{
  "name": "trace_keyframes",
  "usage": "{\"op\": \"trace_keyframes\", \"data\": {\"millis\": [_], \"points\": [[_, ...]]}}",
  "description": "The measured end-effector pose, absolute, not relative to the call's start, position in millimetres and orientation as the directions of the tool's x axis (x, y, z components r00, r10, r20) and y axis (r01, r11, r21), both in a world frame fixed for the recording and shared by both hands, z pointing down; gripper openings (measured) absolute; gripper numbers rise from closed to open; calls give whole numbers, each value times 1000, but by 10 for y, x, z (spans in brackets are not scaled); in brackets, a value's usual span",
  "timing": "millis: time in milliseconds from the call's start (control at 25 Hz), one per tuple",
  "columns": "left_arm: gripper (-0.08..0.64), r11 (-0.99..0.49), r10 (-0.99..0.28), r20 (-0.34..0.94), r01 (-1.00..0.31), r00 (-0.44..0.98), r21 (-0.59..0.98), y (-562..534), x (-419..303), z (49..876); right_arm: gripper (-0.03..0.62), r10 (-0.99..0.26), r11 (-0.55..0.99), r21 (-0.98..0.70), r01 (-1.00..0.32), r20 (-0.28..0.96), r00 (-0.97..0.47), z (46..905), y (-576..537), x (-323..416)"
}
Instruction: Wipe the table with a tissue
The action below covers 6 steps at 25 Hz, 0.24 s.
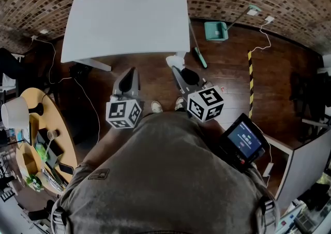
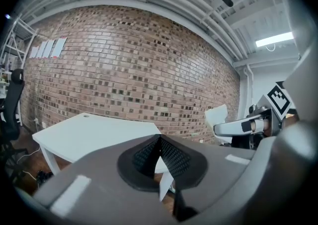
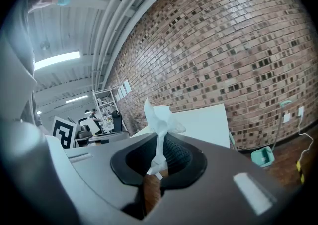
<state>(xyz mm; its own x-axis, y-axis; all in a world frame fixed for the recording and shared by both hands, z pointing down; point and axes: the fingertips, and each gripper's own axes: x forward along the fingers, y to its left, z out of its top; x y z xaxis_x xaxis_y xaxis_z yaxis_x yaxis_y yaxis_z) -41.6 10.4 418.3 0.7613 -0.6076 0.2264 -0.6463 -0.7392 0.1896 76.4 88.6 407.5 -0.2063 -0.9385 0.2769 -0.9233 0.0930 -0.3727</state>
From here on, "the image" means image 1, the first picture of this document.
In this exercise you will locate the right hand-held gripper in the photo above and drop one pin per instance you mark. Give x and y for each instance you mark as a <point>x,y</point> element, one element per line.
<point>204,105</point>

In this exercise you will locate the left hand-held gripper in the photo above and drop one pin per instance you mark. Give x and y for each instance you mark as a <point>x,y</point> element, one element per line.
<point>121,114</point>

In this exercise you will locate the white tissue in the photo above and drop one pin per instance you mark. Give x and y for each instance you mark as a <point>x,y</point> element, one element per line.
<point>174,60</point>

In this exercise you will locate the green broom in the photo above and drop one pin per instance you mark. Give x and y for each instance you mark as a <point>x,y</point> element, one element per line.
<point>200,57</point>

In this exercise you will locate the person's right shoe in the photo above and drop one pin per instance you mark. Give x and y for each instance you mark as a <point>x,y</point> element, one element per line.
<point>179,103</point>

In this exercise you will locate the person's shoe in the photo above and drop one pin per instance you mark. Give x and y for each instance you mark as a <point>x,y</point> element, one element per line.
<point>156,107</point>
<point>179,103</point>

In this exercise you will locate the person's left shoe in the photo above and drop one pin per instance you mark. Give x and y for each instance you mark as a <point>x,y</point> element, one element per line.
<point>156,107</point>

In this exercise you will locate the black bag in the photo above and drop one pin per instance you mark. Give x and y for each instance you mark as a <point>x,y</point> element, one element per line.
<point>80,71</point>

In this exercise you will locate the white table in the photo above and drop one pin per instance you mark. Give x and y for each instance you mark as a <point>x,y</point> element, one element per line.
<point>124,18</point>

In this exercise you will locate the yellow black striped tape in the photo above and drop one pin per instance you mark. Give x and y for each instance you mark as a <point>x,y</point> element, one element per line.
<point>250,83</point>

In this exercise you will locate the round wooden side table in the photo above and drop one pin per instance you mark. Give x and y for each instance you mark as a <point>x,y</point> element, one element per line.
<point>62,129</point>

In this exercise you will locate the clear plastic cup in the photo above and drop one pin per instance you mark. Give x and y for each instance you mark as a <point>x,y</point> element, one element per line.
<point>52,134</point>

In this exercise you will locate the black lamp base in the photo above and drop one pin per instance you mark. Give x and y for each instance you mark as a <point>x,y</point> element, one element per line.
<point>36,109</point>

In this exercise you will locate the black box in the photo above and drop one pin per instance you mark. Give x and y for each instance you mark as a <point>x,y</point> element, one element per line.
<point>53,151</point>

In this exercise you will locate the person's grey shirt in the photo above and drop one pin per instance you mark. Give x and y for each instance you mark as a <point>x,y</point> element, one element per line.
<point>163,181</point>

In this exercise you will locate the black phone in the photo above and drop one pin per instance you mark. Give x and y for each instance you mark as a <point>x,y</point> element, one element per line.
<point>66,169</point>

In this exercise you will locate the white lamp shade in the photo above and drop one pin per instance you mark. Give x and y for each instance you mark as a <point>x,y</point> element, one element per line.
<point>15,112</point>

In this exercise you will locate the black chair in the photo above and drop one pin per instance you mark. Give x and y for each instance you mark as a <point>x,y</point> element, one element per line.
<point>10,70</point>
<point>307,93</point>

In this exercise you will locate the cardboard box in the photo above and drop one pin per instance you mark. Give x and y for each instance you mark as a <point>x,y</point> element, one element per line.
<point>29,162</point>

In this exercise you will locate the small green plant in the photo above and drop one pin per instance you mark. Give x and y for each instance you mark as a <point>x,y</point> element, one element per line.
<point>34,181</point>

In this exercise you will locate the white partition desk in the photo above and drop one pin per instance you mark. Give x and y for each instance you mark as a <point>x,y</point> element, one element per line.
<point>305,160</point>

